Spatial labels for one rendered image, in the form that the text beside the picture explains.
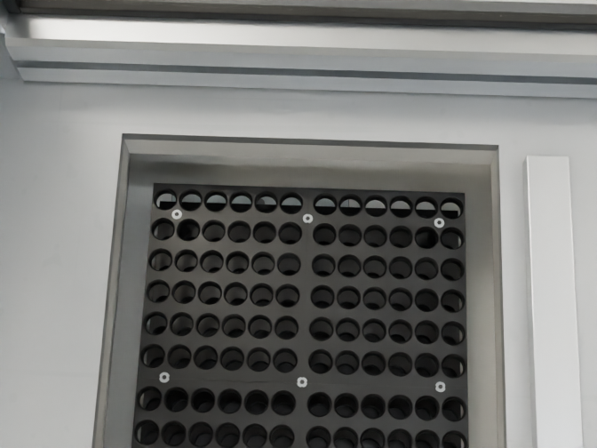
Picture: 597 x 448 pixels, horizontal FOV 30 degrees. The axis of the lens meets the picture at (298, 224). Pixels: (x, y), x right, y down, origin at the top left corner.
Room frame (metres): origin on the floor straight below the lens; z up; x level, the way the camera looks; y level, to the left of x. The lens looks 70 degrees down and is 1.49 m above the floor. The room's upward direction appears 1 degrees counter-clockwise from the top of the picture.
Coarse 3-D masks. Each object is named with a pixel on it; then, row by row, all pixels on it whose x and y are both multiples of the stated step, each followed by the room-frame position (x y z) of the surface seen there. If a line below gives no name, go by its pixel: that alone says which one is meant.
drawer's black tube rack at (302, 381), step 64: (192, 256) 0.20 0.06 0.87; (256, 256) 0.19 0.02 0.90; (320, 256) 0.19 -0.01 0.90; (384, 256) 0.19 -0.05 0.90; (448, 256) 0.19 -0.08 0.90; (192, 320) 0.15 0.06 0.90; (256, 320) 0.16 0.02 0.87; (320, 320) 0.15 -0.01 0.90; (384, 320) 0.15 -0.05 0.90; (448, 320) 0.15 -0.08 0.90; (192, 384) 0.12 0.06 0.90; (256, 384) 0.12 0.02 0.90; (320, 384) 0.12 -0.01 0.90; (384, 384) 0.12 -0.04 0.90; (448, 384) 0.12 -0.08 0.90
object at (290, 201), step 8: (184, 200) 0.24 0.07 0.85; (192, 200) 0.24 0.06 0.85; (200, 200) 0.24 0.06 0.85; (208, 200) 0.24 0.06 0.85; (216, 200) 0.24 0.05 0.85; (224, 200) 0.24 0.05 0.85; (240, 200) 0.24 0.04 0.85; (248, 200) 0.24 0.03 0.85; (264, 200) 0.24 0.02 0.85; (272, 200) 0.24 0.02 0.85; (288, 200) 0.24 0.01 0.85; (296, 200) 0.24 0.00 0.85; (320, 200) 0.24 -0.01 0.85; (328, 200) 0.24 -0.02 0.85
